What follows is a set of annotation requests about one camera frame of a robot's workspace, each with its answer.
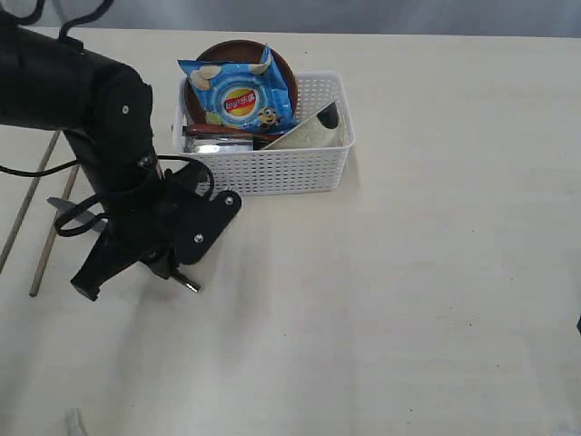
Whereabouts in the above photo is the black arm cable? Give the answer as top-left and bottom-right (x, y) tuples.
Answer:
(0, 0), (216, 238)

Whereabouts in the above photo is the wooden chopstick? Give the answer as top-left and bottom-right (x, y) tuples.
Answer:
(1, 131), (61, 271)
(29, 165), (79, 298)

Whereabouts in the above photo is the brown wooden spoon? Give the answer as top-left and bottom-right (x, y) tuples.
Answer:
(182, 124), (281, 141)

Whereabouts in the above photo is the silver foil packet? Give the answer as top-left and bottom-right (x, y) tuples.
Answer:
(182, 134), (254, 154)

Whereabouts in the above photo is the white perforated plastic basket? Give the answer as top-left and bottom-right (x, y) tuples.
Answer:
(191, 72), (355, 196)

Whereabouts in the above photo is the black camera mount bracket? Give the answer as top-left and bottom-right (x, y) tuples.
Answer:
(167, 190), (242, 265)

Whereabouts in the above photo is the silver table knife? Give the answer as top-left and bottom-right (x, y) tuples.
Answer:
(45, 195), (202, 292)

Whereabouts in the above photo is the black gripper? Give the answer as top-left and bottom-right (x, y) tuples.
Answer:
(71, 167), (204, 302)

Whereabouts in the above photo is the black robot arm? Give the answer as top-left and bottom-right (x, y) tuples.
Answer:
(1, 4), (197, 300)

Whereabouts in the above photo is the white speckled bowl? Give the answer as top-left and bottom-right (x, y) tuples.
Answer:
(265, 101), (340, 150)

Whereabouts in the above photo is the blue chips bag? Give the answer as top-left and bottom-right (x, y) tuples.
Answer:
(178, 45), (298, 134)

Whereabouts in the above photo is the brown round plate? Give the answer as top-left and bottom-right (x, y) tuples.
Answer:
(181, 39), (298, 123)

